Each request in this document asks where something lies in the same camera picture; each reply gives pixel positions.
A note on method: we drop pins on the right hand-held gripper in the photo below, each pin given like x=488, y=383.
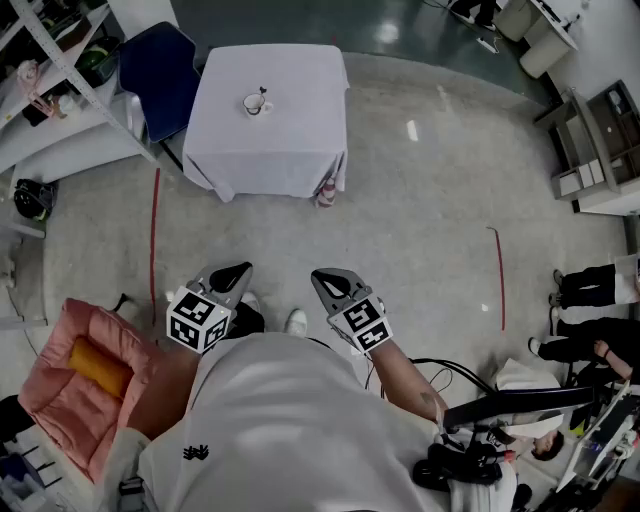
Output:
x=362, y=320

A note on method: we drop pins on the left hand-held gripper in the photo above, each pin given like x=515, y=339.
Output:
x=200, y=320

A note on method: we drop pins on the white enamel cup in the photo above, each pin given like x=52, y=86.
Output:
x=255, y=111

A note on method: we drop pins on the person's right forearm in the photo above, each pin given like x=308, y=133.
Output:
x=400, y=380

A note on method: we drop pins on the person's left forearm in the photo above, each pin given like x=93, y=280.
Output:
x=165, y=390

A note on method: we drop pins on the person's left trouser leg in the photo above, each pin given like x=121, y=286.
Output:
x=248, y=324

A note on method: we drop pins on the person's left white shoe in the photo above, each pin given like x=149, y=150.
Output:
x=250, y=301

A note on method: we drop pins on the person's white shoe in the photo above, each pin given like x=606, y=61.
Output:
x=250, y=301
x=296, y=321

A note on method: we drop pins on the person's right white shoe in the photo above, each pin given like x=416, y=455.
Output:
x=296, y=321

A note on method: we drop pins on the orange bolster pillow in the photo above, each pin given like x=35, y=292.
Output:
x=100, y=370

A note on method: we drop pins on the person's white shirt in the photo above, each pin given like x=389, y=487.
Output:
x=280, y=425

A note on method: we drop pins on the red white striped object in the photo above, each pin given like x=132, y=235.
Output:
x=327, y=192

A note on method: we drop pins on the red floor tape strip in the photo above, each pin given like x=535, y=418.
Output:
x=500, y=280

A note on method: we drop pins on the pink cushioned seat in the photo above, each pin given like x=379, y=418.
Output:
x=75, y=415

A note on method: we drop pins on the black equipment stand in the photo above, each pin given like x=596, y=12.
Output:
x=500, y=407

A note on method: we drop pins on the white cloth covered table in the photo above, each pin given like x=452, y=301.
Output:
x=280, y=150

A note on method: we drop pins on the black helmet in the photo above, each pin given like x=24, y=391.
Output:
x=31, y=200

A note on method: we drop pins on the blue chair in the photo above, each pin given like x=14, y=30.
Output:
x=160, y=75

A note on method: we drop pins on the green helmet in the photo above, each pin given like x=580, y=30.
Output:
x=95, y=60

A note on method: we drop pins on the pink toy figure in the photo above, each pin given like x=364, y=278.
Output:
x=35, y=90

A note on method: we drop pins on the white metal shelf rack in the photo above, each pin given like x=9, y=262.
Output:
x=65, y=65

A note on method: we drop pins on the grey open cabinet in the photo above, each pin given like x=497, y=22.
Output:
x=605, y=140

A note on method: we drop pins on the white power strip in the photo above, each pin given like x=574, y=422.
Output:
x=487, y=44

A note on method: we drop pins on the white desk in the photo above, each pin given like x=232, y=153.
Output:
x=545, y=20

